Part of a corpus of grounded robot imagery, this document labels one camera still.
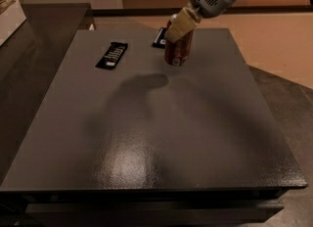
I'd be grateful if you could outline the blue rxbar blueberry bar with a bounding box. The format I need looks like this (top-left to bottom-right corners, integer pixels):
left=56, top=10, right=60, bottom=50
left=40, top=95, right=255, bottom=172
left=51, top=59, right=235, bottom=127
left=152, top=27, right=166, bottom=49

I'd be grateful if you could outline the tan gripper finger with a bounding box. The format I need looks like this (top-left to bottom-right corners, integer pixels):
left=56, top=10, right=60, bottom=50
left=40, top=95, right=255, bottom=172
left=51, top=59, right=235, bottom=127
left=165, top=7, right=201, bottom=43

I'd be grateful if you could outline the white box at left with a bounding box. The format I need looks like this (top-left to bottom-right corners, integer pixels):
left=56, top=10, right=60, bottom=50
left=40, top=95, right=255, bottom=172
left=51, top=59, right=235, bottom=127
left=0, top=0, right=26, bottom=46

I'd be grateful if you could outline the red coke can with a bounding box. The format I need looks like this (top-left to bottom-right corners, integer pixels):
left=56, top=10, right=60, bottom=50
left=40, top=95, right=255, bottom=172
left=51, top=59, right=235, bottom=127
left=164, top=31, right=194, bottom=67

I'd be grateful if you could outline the black snack bar wrapper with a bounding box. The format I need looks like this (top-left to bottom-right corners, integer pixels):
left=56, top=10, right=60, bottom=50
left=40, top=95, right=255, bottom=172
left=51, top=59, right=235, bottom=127
left=96, top=42, right=128, bottom=70

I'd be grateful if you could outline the grey cabinet drawer front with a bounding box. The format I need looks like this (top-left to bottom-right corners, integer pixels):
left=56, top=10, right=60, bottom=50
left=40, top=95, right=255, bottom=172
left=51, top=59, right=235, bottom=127
left=25, top=200, right=284, bottom=227

